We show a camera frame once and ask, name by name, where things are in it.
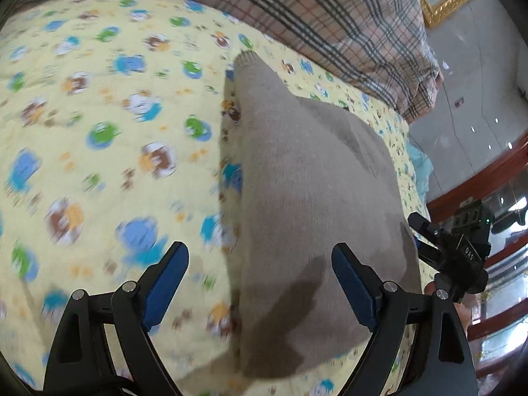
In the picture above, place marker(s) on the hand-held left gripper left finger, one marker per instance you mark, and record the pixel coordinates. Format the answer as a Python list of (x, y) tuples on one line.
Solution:
[(165, 288)]

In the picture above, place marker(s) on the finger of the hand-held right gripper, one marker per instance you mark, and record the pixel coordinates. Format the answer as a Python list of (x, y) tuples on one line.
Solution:
[(429, 253), (420, 222)]

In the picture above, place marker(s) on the person's right hand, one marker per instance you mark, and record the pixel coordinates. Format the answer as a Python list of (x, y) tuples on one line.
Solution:
[(463, 317)]

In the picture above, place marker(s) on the beige knit sweater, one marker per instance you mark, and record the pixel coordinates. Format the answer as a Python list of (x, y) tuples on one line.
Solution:
[(313, 181)]

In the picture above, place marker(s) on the red wooden cabinet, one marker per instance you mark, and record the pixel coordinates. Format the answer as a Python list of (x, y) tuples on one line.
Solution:
[(474, 181)]

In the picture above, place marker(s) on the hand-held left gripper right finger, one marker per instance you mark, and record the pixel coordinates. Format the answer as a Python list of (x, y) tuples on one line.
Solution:
[(354, 286)]

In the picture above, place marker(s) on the light blue cloth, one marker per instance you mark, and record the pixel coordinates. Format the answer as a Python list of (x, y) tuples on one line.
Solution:
[(420, 165)]

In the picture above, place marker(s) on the yellow cartoon printed bed sheet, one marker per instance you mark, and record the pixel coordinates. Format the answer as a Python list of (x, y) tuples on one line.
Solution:
[(103, 90)]

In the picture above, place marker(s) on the plaid quilt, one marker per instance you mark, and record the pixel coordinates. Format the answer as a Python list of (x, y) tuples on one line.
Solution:
[(330, 12)]

